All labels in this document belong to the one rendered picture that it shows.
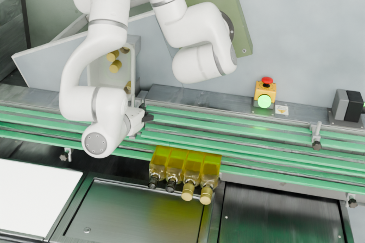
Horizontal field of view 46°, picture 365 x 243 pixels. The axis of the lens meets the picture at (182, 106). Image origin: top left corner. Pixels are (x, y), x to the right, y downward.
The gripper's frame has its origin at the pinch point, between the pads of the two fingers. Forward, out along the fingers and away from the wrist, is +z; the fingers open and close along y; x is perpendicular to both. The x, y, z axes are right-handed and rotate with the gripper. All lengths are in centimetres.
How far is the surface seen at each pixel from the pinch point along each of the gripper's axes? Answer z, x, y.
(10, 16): 97, 8, -90
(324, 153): 32, -16, 59
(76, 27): 86, 8, -51
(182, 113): 30.9, -8.5, 10.1
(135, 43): 34.0, 12.5, -9.0
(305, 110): 41, -4, 52
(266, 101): 34, -1, 38
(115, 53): 37.5, 7.4, -16.6
